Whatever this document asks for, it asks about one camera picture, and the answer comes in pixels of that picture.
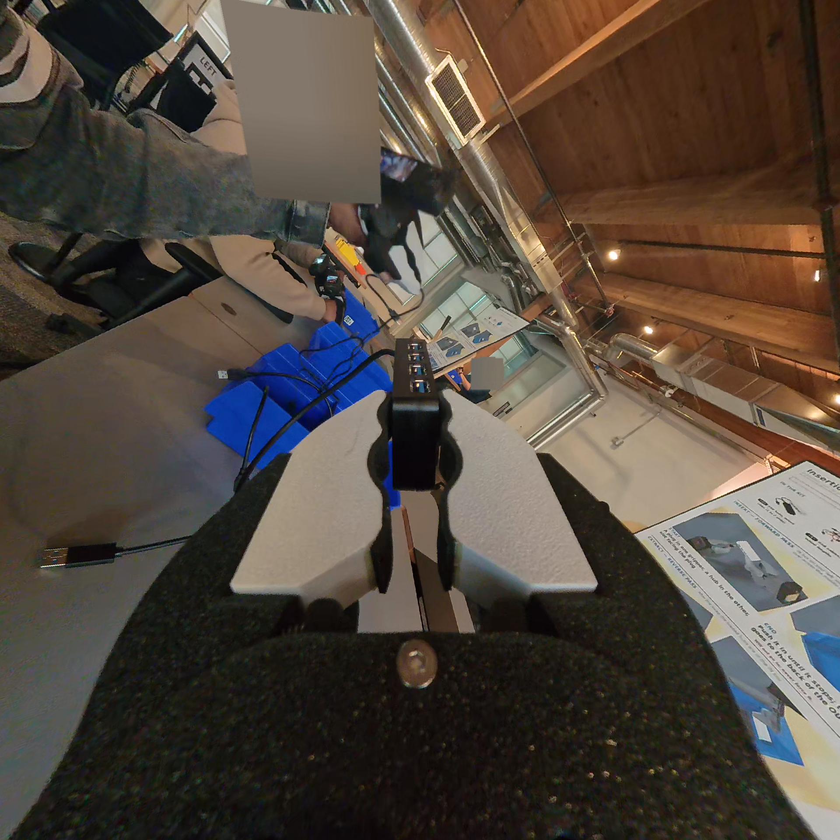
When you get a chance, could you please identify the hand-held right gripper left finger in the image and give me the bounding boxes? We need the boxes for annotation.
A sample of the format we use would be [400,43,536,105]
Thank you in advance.
[230,389,396,609]

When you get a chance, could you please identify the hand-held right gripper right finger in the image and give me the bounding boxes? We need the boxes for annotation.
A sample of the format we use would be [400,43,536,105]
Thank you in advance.
[439,392,599,606]

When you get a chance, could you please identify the black usb hub cable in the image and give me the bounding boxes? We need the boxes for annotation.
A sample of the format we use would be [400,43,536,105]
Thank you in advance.
[216,347,397,496]

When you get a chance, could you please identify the blue plastic bin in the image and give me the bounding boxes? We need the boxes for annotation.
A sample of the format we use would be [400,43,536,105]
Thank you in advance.
[203,319,405,510]

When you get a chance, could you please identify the person's left hand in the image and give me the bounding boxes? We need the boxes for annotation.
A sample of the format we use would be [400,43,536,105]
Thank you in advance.
[325,200,372,250]

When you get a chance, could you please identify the white vent grille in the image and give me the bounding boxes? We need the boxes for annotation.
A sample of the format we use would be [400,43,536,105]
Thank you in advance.
[423,53,490,148]

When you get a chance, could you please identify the printed roll-up banner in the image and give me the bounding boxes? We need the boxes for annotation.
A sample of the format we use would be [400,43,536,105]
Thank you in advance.
[426,304,534,374]

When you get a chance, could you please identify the printed paper sheet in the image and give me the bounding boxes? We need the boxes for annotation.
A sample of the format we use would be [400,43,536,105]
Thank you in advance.
[636,460,840,821]

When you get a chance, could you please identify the black office chair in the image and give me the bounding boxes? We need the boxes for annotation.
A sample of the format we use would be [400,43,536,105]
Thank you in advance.
[7,237,227,336]

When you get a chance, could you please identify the large metal ventilation duct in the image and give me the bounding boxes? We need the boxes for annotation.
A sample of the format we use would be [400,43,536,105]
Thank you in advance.
[361,0,607,410]

